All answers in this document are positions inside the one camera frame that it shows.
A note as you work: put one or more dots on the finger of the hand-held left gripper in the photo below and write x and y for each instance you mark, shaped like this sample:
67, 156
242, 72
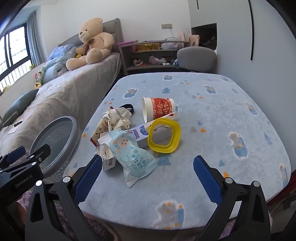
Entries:
16, 151
39, 150

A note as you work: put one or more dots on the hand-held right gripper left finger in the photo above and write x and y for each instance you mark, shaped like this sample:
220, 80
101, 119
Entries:
89, 176

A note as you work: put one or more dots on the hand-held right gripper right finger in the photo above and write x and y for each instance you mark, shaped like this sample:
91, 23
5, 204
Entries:
205, 176

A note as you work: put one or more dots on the grey perforated waste basket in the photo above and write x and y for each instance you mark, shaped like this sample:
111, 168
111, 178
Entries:
55, 134

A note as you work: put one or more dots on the small green white carton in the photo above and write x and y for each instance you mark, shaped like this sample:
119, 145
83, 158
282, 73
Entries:
108, 163

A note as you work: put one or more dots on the cream red snack wrapper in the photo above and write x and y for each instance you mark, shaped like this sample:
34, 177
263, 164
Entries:
99, 132

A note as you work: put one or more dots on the light blue wipes packet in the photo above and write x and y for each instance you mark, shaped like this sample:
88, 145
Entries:
131, 157

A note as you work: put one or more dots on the long white blue box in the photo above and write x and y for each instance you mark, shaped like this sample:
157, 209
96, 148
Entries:
138, 132

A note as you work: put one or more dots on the black elastic band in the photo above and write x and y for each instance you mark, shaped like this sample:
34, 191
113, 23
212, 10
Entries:
129, 107

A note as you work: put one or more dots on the red printed paper cup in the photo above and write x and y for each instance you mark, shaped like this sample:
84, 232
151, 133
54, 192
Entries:
161, 107

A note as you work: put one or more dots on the white paper sheet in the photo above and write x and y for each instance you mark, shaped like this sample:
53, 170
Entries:
13, 130

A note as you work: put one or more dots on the dark grey pillow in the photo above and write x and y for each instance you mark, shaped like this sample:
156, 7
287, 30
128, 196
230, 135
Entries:
18, 104

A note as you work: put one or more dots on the bed with grey cover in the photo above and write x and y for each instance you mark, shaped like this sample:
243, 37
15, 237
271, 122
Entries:
64, 92

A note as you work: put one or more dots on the small green plush doll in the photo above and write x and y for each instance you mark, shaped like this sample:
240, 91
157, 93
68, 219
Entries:
40, 75

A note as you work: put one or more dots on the blue quilt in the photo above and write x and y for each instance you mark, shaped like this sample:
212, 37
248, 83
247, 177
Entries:
55, 64

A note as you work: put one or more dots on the window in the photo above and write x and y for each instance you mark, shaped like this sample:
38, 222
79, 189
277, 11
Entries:
16, 46

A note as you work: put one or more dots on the grey curtain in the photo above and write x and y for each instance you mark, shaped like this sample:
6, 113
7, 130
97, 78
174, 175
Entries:
34, 34

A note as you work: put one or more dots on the blue cloth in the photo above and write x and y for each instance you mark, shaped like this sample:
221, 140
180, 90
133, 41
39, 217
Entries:
177, 63

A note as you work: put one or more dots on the grey nightstand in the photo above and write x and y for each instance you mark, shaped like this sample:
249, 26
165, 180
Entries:
123, 64

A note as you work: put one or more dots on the grey chair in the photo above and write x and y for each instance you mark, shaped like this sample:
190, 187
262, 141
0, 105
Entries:
196, 56

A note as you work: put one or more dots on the grey shelf unit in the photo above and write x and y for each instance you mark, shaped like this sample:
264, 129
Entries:
148, 67

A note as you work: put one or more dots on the small red white cup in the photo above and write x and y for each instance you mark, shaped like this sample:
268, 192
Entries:
137, 62

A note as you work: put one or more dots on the beige teddy bear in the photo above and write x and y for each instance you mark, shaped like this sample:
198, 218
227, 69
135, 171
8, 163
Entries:
97, 39

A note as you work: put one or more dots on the pink plastic bag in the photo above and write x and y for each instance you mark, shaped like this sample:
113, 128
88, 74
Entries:
157, 60

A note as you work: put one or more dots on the pink plastic box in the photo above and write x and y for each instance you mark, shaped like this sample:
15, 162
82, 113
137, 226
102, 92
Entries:
127, 47

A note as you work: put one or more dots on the white plastic bag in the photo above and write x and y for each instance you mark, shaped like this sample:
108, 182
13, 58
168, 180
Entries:
171, 44

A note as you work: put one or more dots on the pink paper box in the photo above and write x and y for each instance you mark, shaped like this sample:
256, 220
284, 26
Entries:
194, 39
181, 37

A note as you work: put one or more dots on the gold packets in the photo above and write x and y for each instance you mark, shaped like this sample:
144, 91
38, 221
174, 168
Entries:
148, 47

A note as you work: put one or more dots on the grey headboard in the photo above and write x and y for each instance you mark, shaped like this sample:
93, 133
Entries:
113, 27

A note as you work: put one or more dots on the white wardrobe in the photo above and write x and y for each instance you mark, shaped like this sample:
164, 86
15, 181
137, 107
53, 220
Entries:
203, 14

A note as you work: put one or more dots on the wall socket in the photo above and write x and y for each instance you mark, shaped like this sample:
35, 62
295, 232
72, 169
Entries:
166, 26

